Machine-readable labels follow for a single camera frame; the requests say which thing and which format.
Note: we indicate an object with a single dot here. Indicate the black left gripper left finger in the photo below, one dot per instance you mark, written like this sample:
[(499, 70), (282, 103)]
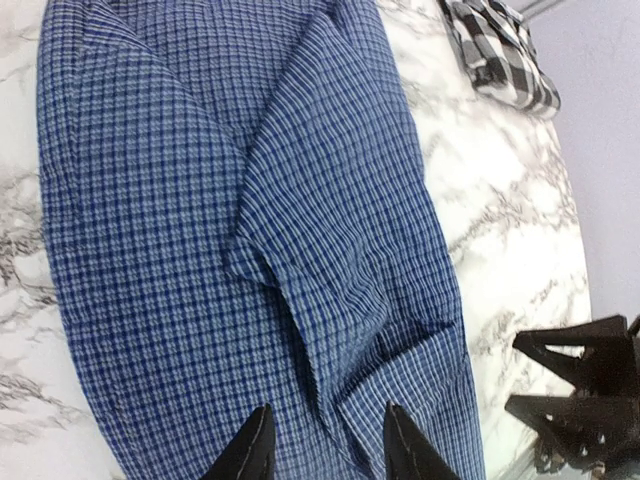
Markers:
[(250, 455)]

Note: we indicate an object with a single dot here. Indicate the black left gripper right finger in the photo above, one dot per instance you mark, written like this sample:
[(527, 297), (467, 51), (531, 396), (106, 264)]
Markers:
[(408, 454)]

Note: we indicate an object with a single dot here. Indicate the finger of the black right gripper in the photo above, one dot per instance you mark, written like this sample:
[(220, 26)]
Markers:
[(597, 355), (586, 431)]

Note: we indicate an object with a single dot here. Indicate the blue checked shirt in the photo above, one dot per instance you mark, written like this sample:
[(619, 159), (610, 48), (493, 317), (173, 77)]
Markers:
[(235, 215)]

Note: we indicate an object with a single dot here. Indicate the black white plaid shirt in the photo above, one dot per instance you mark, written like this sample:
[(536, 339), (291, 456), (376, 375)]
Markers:
[(497, 53)]

